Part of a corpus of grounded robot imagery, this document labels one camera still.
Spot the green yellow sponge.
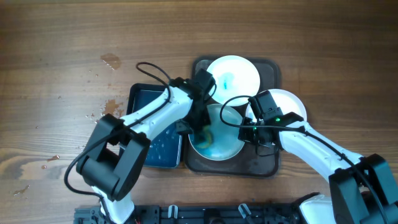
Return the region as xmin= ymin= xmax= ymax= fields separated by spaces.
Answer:
xmin=194 ymin=126 xmax=213 ymax=149

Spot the white plate front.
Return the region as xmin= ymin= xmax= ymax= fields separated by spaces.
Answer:
xmin=188 ymin=104 xmax=244 ymax=161

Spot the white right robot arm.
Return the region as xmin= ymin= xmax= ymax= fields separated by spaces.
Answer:
xmin=242 ymin=113 xmax=397 ymax=223

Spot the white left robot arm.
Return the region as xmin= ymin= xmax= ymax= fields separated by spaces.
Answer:
xmin=64 ymin=78 xmax=215 ymax=223

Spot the dark brown serving tray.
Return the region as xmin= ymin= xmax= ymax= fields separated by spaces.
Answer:
xmin=183 ymin=57 xmax=281 ymax=179

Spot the black water tray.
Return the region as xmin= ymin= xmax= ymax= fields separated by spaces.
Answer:
xmin=126 ymin=83 xmax=183 ymax=169

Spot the white plate blue stain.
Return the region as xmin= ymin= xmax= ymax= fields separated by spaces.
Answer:
xmin=206 ymin=55 xmax=261 ymax=104

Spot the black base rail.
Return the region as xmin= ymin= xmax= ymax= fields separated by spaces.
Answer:
xmin=73 ymin=202 xmax=302 ymax=224

